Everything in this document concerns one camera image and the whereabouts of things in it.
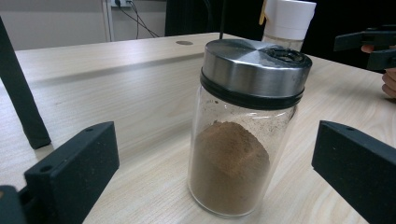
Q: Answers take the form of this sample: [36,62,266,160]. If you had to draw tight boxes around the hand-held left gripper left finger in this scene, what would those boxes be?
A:
[23,120,120,224]

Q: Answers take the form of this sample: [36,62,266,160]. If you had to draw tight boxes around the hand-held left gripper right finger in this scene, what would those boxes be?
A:
[311,119,396,224]

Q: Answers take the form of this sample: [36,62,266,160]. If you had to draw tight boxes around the white-lidded glass jar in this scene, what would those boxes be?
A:
[259,0,318,52]

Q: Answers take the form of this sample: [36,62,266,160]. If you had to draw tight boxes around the glass jar of brown powder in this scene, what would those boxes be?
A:
[187,38,313,218]

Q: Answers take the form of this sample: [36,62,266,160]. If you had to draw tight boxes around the black stand leg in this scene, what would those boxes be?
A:
[0,17,52,150]

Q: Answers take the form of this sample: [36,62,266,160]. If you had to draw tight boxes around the thin black pole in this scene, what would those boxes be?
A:
[219,0,227,40]

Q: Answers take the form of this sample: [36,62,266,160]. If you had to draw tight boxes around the black curtain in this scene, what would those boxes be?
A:
[164,0,396,71]

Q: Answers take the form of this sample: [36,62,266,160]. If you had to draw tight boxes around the black cable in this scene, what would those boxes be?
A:
[127,0,140,40]
[117,3,161,38]

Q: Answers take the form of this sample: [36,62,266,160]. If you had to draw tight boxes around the white wall socket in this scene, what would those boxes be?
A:
[110,0,134,8]

